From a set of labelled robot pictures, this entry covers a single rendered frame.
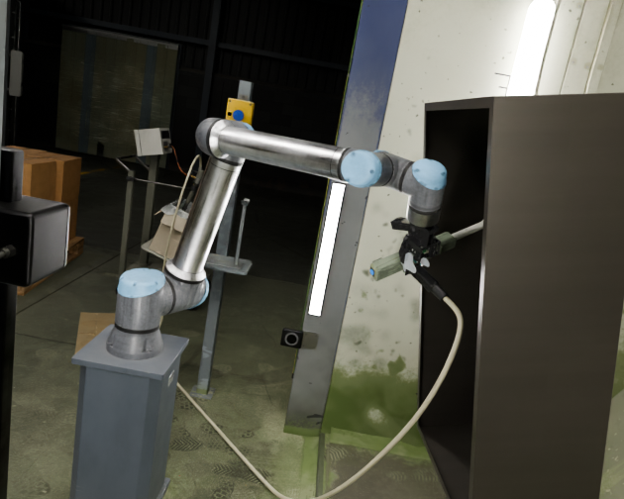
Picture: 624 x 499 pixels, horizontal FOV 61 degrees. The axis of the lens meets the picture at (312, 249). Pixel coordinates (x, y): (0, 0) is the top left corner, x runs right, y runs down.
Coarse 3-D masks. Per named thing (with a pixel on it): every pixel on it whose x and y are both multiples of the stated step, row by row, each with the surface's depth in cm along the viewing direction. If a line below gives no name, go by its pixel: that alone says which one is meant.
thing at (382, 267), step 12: (468, 228) 173; (480, 228) 174; (444, 240) 167; (456, 240) 168; (396, 252) 162; (372, 264) 158; (384, 264) 158; (396, 264) 159; (372, 276) 160; (384, 276) 159; (420, 276) 156; (432, 276) 155; (432, 288) 153
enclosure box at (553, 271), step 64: (448, 128) 175; (512, 128) 117; (576, 128) 117; (448, 192) 180; (512, 192) 120; (576, 192) 121; (448, 256) 186; (512, 256) 124; (576, 256) 125; (448, 320) 192; (512, 320) 128; (576, 320) 129; (448, 384) 198; (512, 384) 132; (576, 384) 133; (448, 448) 189; (512, 448) 137; (576, 448) 138
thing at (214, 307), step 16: (240, 80) 246; (240, 176) 261; (224, 224) 261; (224, 240) 263; (224, 272) 267; (208, 304) 271; (208, 320) 273; (208, 336) 275; (208, 352) 277; (208, 368) 279; (208, 384) 282
